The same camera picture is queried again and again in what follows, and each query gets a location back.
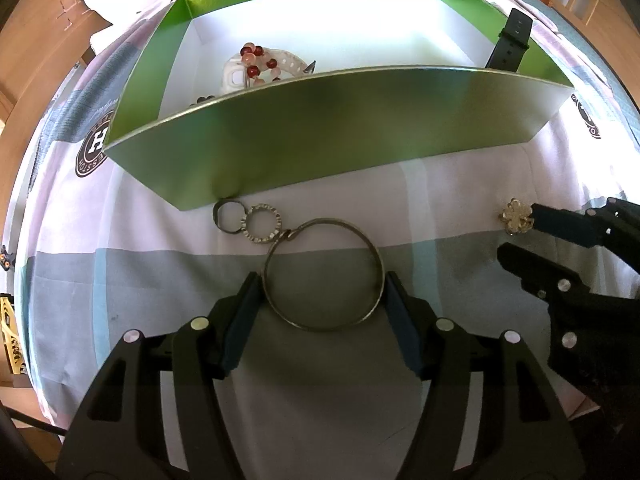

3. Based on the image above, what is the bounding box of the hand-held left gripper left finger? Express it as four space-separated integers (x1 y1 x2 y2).
55 271 263 480

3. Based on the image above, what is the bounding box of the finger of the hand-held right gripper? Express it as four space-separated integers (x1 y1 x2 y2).
496 242 606 386
530 197 640 276

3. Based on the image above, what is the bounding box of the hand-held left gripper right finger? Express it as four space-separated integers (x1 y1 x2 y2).
382 270 586 480

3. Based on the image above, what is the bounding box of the gold flower brooch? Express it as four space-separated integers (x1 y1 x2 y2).
498 199 535 236

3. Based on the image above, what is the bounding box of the thin metal bangle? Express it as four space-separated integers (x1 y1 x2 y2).
262 217 386 333

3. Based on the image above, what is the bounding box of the black watch strap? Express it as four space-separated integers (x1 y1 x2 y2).
484 8 532 72

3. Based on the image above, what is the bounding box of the green cardboard box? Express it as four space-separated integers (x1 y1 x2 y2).
102 0 576 212

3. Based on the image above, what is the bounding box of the pink and red bead bracelet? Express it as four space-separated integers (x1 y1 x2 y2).
239 44 283 86

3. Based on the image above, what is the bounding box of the white wrist watch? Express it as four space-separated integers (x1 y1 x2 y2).
222 47 317 93

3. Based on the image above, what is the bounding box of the patterned bed sheet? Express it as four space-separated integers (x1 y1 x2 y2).
2 0 640 480

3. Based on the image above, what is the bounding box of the wooden headboard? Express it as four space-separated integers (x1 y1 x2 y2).
0 0 113 131

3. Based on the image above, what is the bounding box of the rhinestone ring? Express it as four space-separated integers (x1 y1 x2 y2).
241 202 284 246

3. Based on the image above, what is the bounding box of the small dark metal ring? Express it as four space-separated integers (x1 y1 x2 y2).
212 199 247 235

